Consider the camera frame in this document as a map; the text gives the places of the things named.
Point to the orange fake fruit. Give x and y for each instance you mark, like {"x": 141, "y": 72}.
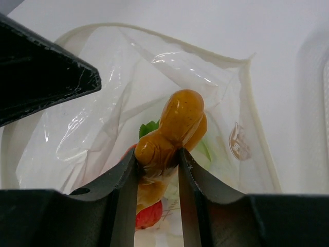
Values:
{"x": 183, "y": 123}

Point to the green fake cabbage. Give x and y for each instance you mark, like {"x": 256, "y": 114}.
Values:
{"x": 202, "y": 156}

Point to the white perforated plastic basket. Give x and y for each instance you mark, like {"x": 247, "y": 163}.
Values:
{"x": 312, "y": 112}

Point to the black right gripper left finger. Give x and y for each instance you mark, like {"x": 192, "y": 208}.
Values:
{"x": 100, "y": 213}

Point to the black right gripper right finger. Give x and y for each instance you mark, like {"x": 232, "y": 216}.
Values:
{"x": 215, "y": 214}

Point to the fake carrot with green leaves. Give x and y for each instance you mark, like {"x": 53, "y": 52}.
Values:
{"x": 147, "y": 128}

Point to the clear zip top bag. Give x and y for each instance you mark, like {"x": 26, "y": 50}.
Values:
{"x": 68, "y": 145}

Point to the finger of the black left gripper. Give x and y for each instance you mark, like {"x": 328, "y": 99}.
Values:
{"x": 37, "y": 73}

